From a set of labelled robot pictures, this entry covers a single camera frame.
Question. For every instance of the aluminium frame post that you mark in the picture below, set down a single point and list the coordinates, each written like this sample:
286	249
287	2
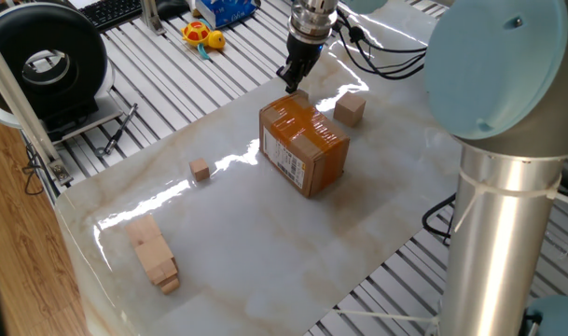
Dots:
18	102

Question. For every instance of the marble pattern mat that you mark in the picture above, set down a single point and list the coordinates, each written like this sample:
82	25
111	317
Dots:
265	242

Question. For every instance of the black silver pen tool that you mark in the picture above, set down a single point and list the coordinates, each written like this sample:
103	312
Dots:
120	130

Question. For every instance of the black keyboard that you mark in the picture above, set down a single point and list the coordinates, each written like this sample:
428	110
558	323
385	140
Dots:
111	11

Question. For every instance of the large wooden cube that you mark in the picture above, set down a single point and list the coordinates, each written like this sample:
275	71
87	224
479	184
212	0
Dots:
349	108

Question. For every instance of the short aluminium profile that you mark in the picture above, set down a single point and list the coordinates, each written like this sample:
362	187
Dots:
151	18

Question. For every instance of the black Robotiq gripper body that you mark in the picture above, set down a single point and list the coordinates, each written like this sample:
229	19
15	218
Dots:
304	53

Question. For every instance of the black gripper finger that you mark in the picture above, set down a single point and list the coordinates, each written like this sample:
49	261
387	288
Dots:
288	77
307	74

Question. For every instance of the white zip tie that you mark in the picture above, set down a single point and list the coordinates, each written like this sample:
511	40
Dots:
470	186
386	316

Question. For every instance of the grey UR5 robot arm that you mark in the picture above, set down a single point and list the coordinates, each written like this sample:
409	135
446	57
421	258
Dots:
498	261

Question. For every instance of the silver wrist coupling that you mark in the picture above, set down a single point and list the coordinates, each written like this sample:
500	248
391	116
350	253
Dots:
311	21

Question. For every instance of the cardboard box with orange tape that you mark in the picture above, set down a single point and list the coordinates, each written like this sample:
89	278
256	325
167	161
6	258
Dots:
302	140

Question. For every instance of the large wooden block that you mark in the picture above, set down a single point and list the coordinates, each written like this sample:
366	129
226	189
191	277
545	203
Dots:
142	229
153	253

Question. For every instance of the yellow toy turtle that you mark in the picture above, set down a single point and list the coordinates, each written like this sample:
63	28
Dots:
202	36

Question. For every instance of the small wooden block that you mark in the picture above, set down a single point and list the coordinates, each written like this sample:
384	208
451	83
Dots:
170	285
164	270

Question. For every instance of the grey device base plate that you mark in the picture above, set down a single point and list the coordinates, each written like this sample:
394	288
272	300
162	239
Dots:
87	122

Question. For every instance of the blue carton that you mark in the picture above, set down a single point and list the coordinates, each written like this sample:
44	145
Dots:
225	11

